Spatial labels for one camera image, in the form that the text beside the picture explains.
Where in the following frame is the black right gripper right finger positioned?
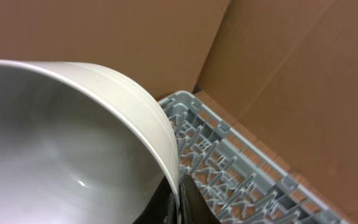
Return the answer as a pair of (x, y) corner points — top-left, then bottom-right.
(179, 174), (221, 224)

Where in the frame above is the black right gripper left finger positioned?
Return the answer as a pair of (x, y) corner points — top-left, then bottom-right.
(133, 177), (177, 224)

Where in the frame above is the grey-green bowl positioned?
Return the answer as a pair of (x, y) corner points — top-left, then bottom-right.
(0, 60), (180, 223)

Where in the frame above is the grey dishwasher rack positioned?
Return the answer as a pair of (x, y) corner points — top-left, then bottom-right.
(159, 91), (347, 224)

